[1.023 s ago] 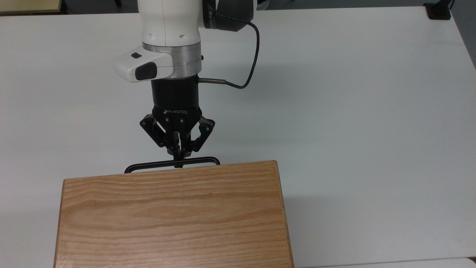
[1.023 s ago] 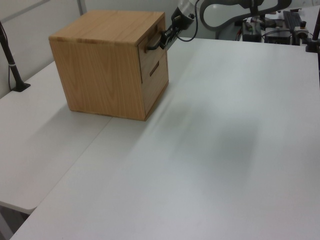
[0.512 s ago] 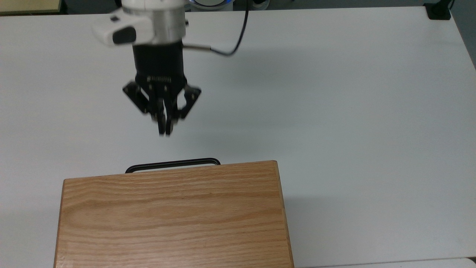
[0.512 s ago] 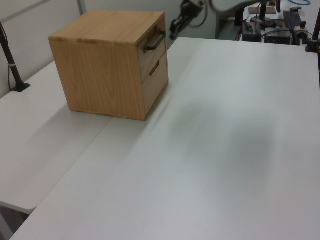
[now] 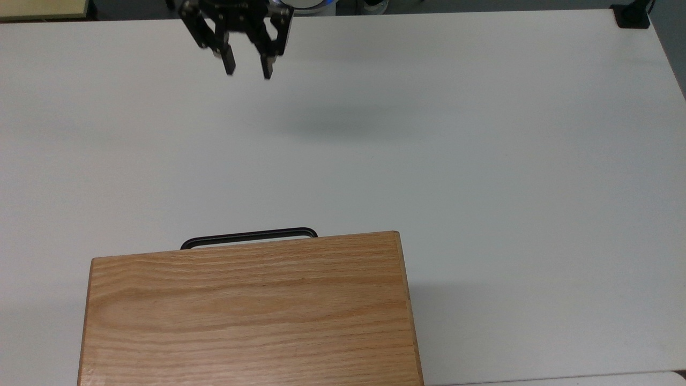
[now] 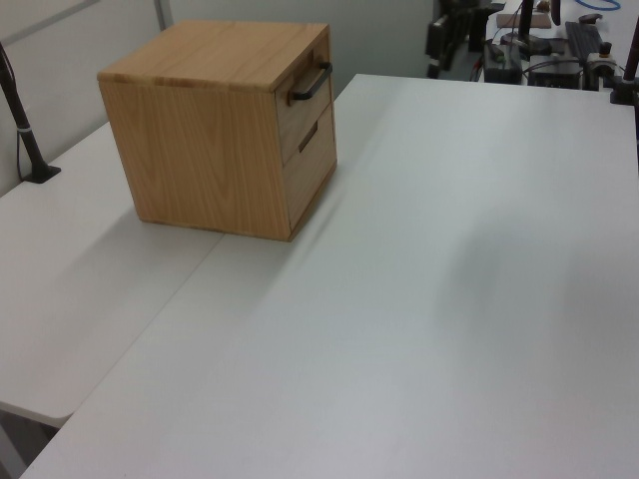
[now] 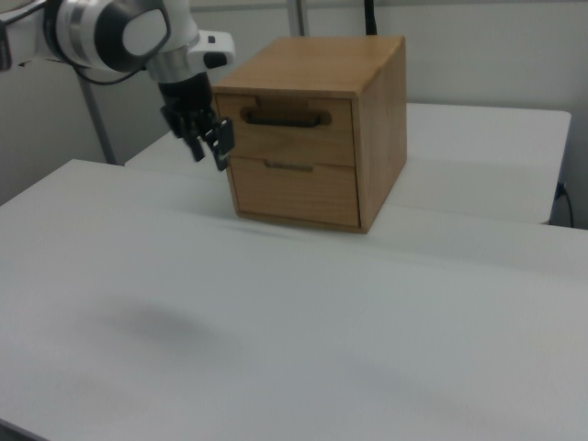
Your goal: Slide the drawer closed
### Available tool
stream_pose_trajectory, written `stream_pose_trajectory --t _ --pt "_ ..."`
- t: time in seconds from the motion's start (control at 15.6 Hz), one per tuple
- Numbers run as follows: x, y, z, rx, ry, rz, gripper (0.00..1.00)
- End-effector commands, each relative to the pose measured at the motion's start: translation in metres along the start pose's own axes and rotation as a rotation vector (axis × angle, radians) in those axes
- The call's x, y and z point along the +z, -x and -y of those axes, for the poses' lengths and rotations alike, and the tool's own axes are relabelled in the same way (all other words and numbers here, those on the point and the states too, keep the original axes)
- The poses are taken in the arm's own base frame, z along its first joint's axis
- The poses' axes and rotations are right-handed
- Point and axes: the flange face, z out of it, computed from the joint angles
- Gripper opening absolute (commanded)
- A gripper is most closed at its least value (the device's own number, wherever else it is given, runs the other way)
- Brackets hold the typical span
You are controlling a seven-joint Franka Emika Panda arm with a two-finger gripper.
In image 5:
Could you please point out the black table clamp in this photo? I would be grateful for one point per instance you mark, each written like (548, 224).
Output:
(632, 16)

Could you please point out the pale wooden board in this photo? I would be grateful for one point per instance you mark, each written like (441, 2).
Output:
(43, 8)

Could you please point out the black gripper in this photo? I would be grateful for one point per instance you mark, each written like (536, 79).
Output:
(236, 16)

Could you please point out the wooden drawer cabinet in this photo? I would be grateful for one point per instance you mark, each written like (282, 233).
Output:
(246, 316)

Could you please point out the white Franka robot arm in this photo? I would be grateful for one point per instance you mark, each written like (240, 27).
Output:
(305, 4)

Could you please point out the white plastic object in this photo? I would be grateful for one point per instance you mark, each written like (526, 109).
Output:
(376, 5)

